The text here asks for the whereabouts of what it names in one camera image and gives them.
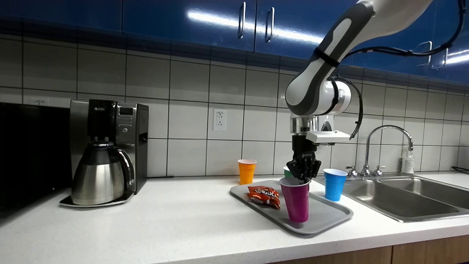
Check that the stainless steel double sink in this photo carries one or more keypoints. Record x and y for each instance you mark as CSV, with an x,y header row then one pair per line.
x,y
405,200

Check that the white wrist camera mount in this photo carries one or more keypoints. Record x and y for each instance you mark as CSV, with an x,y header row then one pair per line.
x,y
332,137

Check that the orange plastic cup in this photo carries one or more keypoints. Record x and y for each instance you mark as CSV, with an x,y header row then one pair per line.
x,y
247,172

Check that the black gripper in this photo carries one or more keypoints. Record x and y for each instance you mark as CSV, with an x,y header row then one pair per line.
x,y
304,152

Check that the orange Doritos chip bag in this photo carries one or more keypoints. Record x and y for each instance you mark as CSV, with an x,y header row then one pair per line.
x,y
264,196

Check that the purple plastic cup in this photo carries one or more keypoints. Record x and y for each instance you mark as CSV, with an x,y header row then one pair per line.
x,y
295,203

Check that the white wall outlet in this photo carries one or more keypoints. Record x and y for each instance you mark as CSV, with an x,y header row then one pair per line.
x,y
220,120

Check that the steel coffee carafe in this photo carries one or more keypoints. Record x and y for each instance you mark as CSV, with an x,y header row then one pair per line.
x,y
97,178

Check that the black steel coffee maker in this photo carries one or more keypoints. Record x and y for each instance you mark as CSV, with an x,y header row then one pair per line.
x,y
129,142

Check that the blue upper cabinet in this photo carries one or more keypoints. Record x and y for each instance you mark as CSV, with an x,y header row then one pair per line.
x,y
97,15

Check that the chrome gooseneck faucet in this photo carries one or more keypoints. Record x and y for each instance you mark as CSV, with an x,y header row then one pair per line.
x,y
368,147

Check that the blue plastic cup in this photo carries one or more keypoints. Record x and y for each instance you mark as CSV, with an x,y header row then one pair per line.
x,y
334,186

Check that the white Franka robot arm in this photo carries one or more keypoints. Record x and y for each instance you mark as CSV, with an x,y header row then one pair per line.
x,y
342,35

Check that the clear soap bottle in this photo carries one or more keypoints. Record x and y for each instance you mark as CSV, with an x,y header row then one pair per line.
x,y
408,162

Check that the black microwave oven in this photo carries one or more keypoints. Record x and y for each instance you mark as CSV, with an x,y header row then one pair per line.
x,y
30,156

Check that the grey plastic tray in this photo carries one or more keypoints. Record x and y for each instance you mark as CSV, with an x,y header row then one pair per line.
x,y
327,215

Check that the white wall soap dispenser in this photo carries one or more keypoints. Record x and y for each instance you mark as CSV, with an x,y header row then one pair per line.
x,y
329,123

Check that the wooden base cabinet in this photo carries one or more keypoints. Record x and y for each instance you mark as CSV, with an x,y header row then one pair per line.
x,y
419,252

